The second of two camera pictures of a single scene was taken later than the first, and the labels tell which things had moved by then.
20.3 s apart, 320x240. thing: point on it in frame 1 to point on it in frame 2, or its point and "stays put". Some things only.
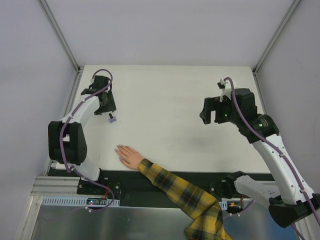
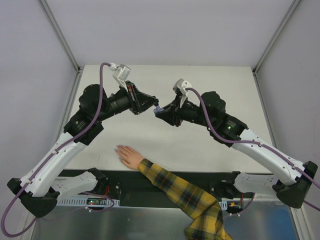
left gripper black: [106, 105] to [133, 98]
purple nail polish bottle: [113, 119] to [157, 110]
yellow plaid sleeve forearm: [209, 224] stays put
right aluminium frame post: [287, 18] stays put
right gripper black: [216, 110] to [177, 110]
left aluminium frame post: [58, 32] stays put
